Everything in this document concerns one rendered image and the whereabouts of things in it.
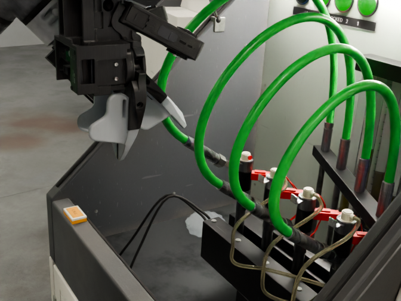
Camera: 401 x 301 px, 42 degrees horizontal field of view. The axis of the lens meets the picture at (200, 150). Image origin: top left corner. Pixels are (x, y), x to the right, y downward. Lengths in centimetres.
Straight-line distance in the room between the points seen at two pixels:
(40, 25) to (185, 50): 21
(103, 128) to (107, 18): 12
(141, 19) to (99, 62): 7
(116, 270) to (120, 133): 35
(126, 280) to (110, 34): 45
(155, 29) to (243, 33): 66
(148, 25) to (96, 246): 50
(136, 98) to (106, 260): 42
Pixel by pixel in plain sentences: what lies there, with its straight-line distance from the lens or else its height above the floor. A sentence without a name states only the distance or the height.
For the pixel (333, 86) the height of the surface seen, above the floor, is 123.
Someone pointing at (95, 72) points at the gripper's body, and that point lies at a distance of 58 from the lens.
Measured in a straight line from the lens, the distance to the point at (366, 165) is 90.
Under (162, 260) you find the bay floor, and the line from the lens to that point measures 116.
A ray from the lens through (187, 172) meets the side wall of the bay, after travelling 128.
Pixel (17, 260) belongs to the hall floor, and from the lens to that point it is 273.
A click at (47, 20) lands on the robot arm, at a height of 137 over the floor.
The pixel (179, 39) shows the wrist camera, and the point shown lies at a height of 137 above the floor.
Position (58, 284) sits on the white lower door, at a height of 75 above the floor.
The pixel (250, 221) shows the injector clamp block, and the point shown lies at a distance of 103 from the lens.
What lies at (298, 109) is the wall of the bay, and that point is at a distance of 124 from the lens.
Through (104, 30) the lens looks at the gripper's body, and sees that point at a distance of 60.
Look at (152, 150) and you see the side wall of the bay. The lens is 121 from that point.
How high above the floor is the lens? 148
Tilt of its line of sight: 22 degrees down
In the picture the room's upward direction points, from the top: 3 degrees clockwise
